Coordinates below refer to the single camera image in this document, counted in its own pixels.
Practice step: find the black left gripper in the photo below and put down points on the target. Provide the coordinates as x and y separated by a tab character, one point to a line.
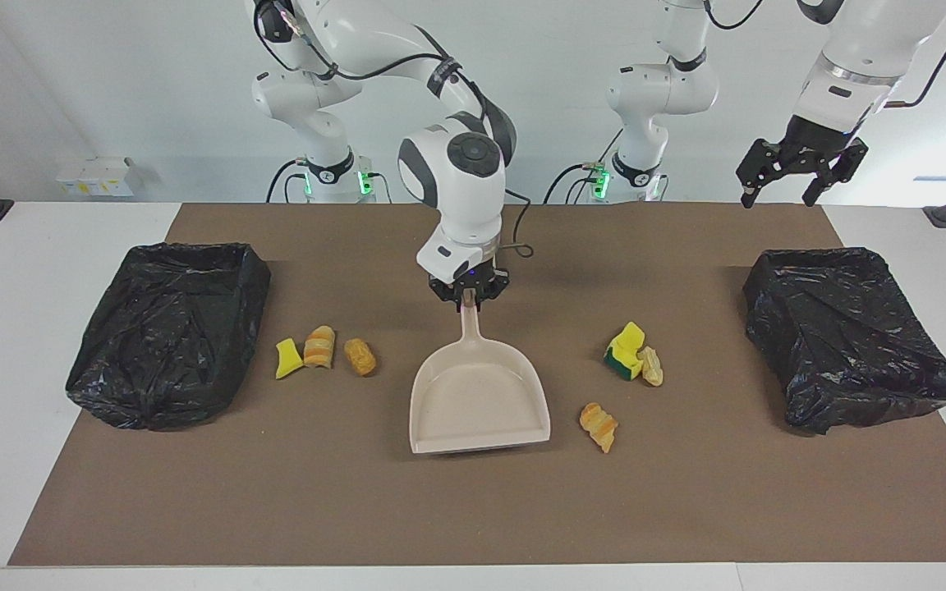
810	148

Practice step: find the orange flaky croissant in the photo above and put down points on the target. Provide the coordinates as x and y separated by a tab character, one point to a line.
599	425

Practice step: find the large yellow sponge piece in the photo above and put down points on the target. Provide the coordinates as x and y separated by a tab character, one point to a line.
631	336

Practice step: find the yellow sponge with green back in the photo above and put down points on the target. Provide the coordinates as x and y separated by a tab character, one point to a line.
622	368

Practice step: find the black bag lined bin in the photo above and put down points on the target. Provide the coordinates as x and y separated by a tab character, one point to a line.
851	345
161	345

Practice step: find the white wall box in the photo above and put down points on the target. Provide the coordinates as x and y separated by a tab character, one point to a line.
95	176

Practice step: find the brown bread roll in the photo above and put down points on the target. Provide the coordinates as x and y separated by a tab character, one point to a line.
360	357

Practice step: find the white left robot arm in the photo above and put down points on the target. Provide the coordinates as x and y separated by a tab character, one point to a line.
859	49

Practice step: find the beige plastic dustpan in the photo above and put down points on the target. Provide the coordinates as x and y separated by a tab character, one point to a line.
477	402

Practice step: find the brown table mat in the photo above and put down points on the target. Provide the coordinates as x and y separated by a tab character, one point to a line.
358	509

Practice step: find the orange striped bread roll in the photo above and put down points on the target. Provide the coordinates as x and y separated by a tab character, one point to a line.
319	349

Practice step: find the small yellow sponge piece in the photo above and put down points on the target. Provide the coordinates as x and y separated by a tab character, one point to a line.
286	361

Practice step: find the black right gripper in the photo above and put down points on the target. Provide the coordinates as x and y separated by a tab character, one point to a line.
481	283

